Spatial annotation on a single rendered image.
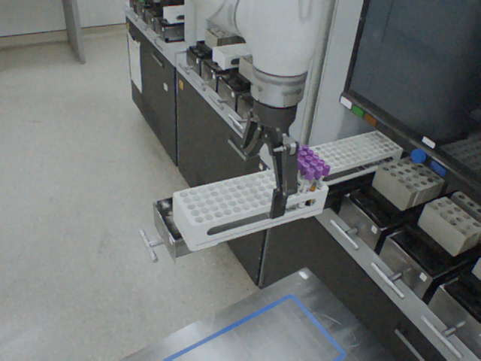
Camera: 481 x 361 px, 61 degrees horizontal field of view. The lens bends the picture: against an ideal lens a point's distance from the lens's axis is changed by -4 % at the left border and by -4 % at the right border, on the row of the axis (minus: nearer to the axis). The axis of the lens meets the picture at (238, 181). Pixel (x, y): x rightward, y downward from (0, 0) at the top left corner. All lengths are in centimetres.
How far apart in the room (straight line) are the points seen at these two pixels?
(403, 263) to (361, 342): 26
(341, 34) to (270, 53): 49
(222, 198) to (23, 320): 122
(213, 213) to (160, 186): 155
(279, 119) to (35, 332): 136
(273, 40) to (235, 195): 32
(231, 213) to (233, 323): 19
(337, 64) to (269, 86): 48
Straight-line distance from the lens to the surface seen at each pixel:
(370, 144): 117
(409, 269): 97
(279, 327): 75
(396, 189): 103
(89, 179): 242
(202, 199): 79
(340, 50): 112
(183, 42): 208
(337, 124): 116
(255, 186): 84
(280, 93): 68
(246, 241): 165
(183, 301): 179
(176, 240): 89
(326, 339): 76
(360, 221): 104
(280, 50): 64
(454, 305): 93
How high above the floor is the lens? 144
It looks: 38 degrees down
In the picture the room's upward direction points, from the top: 5 degrees clockwise
